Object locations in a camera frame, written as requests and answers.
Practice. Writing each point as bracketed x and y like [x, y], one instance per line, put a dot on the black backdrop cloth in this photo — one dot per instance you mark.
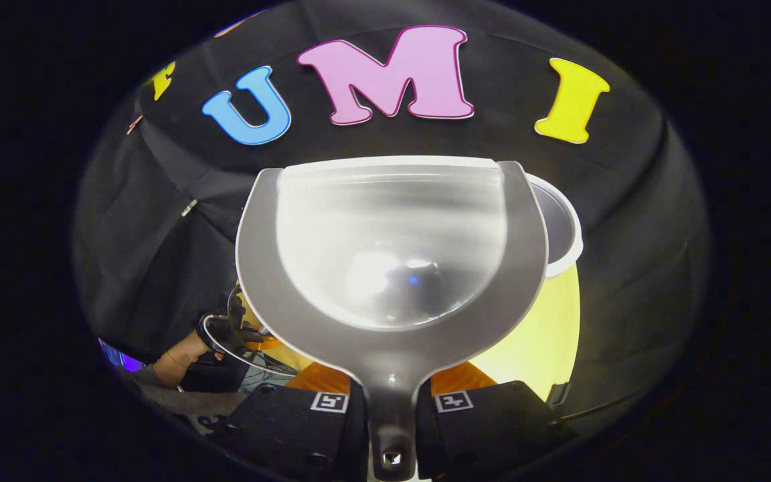
[626, 221]

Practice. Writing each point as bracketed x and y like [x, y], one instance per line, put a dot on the grey dustpan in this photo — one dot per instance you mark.
[392, 301]

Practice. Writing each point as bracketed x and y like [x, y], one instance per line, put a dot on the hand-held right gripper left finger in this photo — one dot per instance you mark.
[292, 435]

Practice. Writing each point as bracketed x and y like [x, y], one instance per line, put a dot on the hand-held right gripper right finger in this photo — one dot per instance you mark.
[486, 435]

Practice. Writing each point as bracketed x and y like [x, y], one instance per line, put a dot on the purple lit screen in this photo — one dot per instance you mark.
[121, 358]

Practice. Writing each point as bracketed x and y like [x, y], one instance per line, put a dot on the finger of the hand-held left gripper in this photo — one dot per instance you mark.
[264, 343]

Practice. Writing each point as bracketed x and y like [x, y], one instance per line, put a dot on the small metal clip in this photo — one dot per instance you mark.
[189, 208]

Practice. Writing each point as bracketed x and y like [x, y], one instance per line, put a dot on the person's printed garment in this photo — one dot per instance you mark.
[185, 405]

